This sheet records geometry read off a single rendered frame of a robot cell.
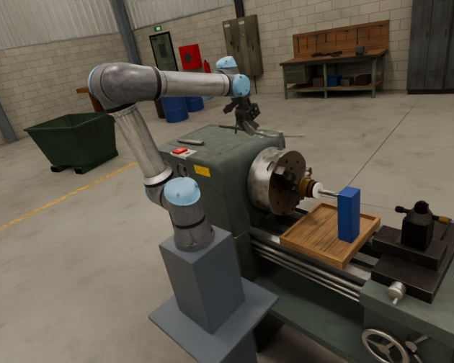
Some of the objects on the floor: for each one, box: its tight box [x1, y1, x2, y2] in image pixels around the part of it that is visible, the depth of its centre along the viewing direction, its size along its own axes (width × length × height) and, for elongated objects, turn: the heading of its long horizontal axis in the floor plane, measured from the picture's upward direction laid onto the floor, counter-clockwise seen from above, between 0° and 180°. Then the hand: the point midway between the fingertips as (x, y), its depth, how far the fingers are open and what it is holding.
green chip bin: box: [23, 112, 119, 174], centre depth 573 cm, size 134×94×85 cm
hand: (250, 132), depth 143 cm, fingers closed
